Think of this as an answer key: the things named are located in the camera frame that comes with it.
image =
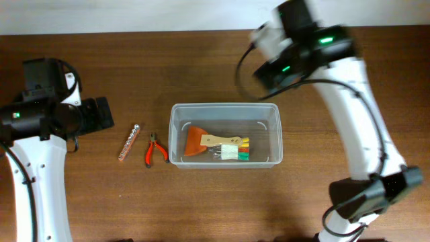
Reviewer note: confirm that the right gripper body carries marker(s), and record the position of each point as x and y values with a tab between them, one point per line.
285	68

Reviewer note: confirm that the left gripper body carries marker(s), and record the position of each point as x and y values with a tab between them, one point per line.
89	119

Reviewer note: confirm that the orange socket rail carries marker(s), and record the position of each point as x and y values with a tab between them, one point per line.
129	142

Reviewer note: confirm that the clear pack coloured plugs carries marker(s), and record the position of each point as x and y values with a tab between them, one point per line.
231	152

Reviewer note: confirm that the orange scraper wooden handle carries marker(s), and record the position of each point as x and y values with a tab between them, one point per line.
198	141

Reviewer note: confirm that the clear plastic container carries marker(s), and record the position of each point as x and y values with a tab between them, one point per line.
258	123

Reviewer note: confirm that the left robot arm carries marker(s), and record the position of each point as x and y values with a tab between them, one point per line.
35	131

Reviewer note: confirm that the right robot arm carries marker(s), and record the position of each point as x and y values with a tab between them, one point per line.
303	53

